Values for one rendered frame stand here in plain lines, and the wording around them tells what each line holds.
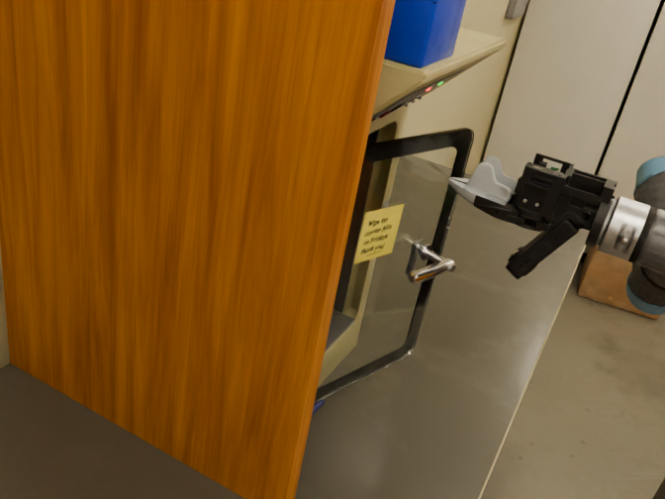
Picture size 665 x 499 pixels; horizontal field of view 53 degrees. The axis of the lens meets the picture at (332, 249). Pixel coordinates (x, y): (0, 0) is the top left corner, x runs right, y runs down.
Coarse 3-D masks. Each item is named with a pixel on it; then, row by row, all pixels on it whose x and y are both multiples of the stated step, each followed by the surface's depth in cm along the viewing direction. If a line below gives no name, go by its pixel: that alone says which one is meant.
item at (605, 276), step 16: (592, 256) 340; (608, 256) 335; (592, 272) 341; (608, 272) 338; (624, 272) 334; (592, 288) 344; (608, 288) 341; (624, 288) 338; (608, 304) 346; (624, 304) 342
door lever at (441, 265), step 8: (424, 248) 98; (424, 256) 99; (432, 256) 98; (440, 256) 97; (432, 264) 94; (440, 264) 95; (448, 264) 95; (416, 272) 91; (424, 272) 92; (432, 272) 93; (440, 272) 95; (408, 280) 92; (416, 280) 91; (424, 280) 92
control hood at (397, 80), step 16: (464, 32) 88; (464, 48) 78; (480, 48) 80; (496, 48) 85; (384, 64) 65; (400, 64) 64; (432, 64) 67; (448, 64) 70; (464, 64) 75; (384, 80) 66; (400, 80) 65; (416, 80) 64; (432, 80) 69; (448, 80) 93; (384, 96) 66; (400, 96) 66
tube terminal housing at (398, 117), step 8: (408, 104) 99; (392, 112) 94; (400, 112) 97; (376, 120) 89; (384, 120) 92; (392, 120) 95; (400, 120) 98; (376, 128) 90; (384, 128) 101; (392, 128) 102; (400, 128) 99; (384, 136) 102; (392, 136) 102; (400, 136) 101
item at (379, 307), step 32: (384, 160) 82; (416, 160) 87; (448, 160) 92; (384, 192) 85; (416, 192) 90; (448, 192) 96; (352, 224) 83; (416, 224) 94; (448, 224) 100; (352, 256) 87; (384, 256) 92; (416, 256) 98; (352, 288) 90; (384, 288) 96; (416, 288) 102; (352, 320) 94; (384, 320) 100; (416, 320) 107; (352, 352) 98; (384, 352) 105; (320, 384) 96
